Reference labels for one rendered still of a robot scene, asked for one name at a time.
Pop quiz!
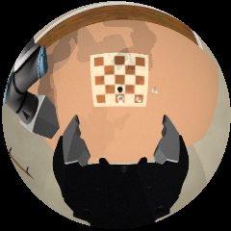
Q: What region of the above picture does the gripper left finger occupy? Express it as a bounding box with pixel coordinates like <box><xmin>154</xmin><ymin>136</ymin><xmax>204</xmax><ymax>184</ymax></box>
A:
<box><xmin>53</xmin><ymin>115</ymin><xmax>90</xmax><ymax>198</ymax></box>

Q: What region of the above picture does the brown and cream checkered chessboard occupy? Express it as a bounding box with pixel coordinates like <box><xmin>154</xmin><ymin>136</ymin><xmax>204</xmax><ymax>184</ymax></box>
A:
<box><xmin>90</xmin><ymin>53</ymin><xmax>148</xmax><ymax>107</ymax></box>

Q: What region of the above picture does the grey chess queen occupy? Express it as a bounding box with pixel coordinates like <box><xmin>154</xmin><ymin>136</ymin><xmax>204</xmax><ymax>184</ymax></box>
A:
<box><xmin>117</xmin><ymin>95</ymin><xmax>124</xmax><ymax>105</ymax></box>

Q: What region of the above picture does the black rook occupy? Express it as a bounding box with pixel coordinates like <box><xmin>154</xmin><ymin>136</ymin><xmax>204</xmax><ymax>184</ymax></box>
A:
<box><xmin>117</xmin><ymin>87</ymin><xmax>123</xmax><ymax>93</ymax></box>

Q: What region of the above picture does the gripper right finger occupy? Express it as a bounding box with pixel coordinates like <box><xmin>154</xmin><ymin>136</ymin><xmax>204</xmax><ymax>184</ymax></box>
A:
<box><xmin>153</xmin><ymin>115</ymin><xmax>189</xmax><ymax>195</ymax></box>

